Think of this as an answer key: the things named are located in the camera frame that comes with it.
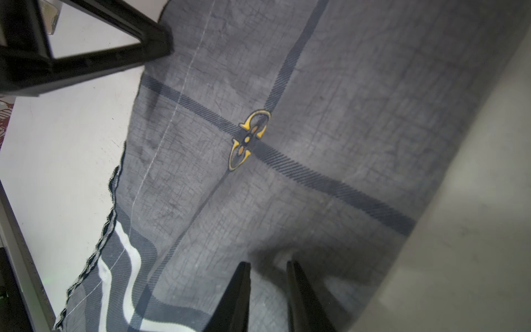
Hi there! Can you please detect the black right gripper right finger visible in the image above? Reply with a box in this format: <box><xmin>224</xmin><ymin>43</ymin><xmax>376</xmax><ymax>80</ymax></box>
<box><xmin>286</xmin><ymin>261</ymin><xmax>336</xmax><ymax>332</ymax></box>

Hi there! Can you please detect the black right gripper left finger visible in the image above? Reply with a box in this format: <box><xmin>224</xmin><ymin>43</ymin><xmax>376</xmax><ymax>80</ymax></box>
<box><xmin>203</xmin><ymin>261</ymin><xmax>251</xmax><ymax>332</ymax></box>

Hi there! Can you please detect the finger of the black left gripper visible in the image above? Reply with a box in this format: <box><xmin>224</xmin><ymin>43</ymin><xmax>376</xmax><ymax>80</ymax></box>
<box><xmin>1</xmin><ymin>1</ymin><xmax>169</xmax><ymax>96</ymax></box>
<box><xmin>63</xmin><ymin>0</ymin><xmax>172</xmax><ymax>54</ymax></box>

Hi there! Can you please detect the grey plaid pillowcase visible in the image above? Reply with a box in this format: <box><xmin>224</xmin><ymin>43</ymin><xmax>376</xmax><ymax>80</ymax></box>
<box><xmin>55</xmin><ymin>1</ymin><xmax>530</xmax><ymax>331</ymax></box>

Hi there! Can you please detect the aluminium rail base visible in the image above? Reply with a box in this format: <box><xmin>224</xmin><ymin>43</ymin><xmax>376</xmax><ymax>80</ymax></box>
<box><xmin>1</xmin><ymin>188</ymin><xmax>55</xmax><ymax>331</ymax></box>

